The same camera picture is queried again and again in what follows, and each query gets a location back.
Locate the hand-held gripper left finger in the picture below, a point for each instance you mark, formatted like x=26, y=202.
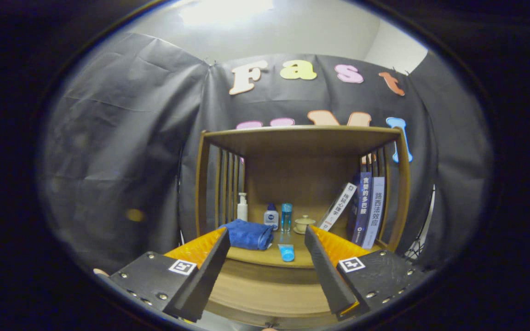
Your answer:
x=205, y=280

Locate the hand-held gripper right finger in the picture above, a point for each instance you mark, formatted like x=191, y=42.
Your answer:
x=327, y=276

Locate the blue and white tube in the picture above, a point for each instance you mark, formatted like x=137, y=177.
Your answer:
x=286, y=253

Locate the wooden countertop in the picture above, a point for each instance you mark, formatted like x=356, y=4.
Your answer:
x=256, y=257

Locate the wooden cabinet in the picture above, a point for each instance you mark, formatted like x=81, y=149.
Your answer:
x=302, y=170

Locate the beige lidded teacup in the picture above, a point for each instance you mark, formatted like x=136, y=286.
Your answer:
x=303, y=225

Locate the blue folded towel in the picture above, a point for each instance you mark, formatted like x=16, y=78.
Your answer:
x=246, y=234

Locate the white book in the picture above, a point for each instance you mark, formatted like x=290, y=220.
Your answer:
x=338, y=207

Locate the clear blue bottle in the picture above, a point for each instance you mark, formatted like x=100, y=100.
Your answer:
x=286, y=216

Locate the dark blue book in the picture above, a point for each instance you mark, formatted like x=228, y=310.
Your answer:
x=364, y=207

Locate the white pump bottle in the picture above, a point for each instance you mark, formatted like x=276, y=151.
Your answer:
x=242, y=211

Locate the white bottle with blue cap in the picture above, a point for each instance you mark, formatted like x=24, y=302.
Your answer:
x=271, y=218

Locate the light purple book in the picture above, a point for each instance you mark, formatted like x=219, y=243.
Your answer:
x=375, y=211

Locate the beige curved chair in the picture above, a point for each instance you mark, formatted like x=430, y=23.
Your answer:
x=100, y=272

